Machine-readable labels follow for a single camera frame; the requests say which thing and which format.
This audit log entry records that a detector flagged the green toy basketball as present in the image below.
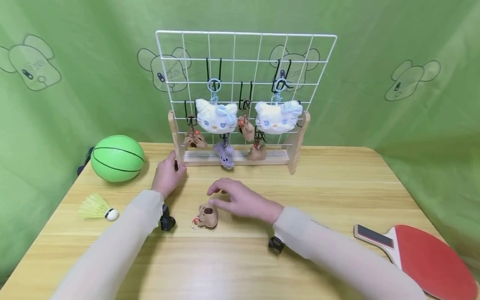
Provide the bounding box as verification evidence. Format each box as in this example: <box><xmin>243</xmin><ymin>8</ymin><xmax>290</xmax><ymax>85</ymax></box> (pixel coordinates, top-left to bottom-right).
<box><xmin>90</xmin><ymin>135</ymin><xmax>146</xmax><ymax>183</ymax></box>

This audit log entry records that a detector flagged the person's left hand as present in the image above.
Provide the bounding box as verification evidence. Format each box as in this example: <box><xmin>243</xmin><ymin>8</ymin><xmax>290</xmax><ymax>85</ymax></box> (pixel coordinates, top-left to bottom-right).
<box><xmin>151</xmin><ymin>151</ymin><xmax>188</xmax><ymax>200</ymax></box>

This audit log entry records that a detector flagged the white cat plush keychain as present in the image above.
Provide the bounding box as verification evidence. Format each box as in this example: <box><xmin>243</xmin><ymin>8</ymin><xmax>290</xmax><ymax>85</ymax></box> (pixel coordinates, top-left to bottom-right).
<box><xmin>195</xmin><ymin>78</ymin><xmax>239</xmax><ymax>135</ymax></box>
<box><xmin>255</xmin><ymin>79</ymin><xmax>304</xmax><ymax>135</ymax></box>

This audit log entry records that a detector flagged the person's right hand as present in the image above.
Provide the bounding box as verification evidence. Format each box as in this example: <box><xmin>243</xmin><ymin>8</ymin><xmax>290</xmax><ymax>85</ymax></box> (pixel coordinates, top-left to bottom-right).
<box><xmin>207</xmin><ymin>178</ymin><xmax>284</xmax><ymax>225</ymax></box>

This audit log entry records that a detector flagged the person's left forearm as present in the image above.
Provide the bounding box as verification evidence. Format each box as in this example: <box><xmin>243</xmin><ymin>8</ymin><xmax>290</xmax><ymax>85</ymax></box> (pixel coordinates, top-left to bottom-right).
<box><xmin>50</xmin><ymin>190</ymin><xmax>165</xmax><ymax>300</ymax></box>

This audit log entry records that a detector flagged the red table tennis paddle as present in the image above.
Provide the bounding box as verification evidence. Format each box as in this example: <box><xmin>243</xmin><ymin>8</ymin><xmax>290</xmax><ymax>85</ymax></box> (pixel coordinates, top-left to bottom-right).
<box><xmin>353</xmin><ymin>224</ymin><xmax>479</xmax><ymax>300</ymax></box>

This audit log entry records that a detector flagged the white wire grid rack wooden stand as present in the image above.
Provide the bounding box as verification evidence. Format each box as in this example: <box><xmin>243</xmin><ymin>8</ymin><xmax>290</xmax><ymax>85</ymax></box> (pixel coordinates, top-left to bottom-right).
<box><xmin>155</xmin><ymin>30</ymin><xmax>338</xmax><ymax>175</ymax></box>

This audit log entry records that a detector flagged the brown capybara plush keychain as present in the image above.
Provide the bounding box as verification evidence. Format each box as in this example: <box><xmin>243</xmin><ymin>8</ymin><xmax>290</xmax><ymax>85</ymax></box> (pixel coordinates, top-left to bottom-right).
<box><xmin>237</xmin><ymin>115</ymin><xmax>255</xmax><ymax>142</ymax></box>
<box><xmin>247</xmin><ymin>142</ymin><xmax>268</xmax><ymax>161</ymax></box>
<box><xmin>190</xmin><ymin>203</ymin><xmax>219</xmax><ymax>230</ymax></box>
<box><xmin>183</xmin><ymin>125</ymin><xmax>208</xmax><ymax>150</ymax></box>

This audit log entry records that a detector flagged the black wrist band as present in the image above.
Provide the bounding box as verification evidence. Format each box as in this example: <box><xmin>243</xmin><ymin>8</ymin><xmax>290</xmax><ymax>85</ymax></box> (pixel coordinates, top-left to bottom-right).
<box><xmin>159</xmin><ymin>204</ymin><xmax>177</xmax><ymax>232</ymax></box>
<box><xmin>268</xmin><ymin>236</ymin><xmax>285</xmax><ymax>255</ymax></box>

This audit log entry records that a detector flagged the yellow shuttlecock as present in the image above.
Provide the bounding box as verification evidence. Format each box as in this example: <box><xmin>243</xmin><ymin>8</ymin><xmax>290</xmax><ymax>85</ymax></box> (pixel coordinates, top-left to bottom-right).
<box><xmin>78</xmin><ymin>193</ymin><xmax>120</xmax><ymax>221</ymax></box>

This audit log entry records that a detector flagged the purple plush keychain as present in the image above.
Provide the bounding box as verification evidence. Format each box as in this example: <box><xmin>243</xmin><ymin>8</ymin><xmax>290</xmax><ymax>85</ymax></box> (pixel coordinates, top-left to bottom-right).
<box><xmin>213</xmin><ymin>141</ymin><xmax>236</xmax><ymax>169</ymax></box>

